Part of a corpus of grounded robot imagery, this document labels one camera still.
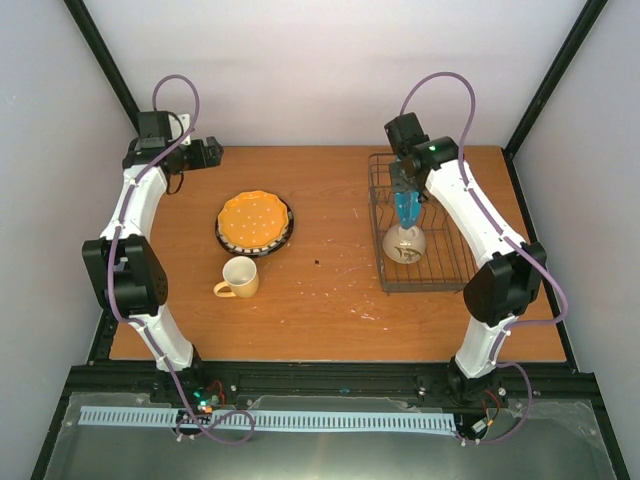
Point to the right controller board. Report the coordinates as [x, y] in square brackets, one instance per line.
[491, 406]

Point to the black aluminium frame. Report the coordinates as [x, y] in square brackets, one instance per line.
[561, 380]

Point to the yellow plate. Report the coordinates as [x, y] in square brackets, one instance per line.
[253, 219]

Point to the black wire dish rack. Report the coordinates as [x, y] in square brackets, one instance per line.
[447, 263]

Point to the controller board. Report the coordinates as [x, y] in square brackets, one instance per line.
[491, 406]
[210, 397]

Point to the left controller board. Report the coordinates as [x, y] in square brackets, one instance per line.
[210, 397]

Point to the black rimmed striped plate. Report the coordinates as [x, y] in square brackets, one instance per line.
[262, 251]

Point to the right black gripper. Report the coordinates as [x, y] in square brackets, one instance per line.
[398, 184]

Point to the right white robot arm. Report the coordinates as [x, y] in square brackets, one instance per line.
[507, 279]

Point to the teal polka dot plate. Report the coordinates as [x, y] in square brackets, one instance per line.
[408, 207]

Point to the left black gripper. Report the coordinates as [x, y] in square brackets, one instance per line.
[212, 158]

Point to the white ceramic bowl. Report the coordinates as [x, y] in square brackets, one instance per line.
[404, 246]

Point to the yellow mug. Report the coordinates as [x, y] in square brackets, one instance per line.
[240, 279]

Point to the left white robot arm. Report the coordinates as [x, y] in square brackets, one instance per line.
[125, 273]

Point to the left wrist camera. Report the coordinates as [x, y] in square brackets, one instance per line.
[180, 124]

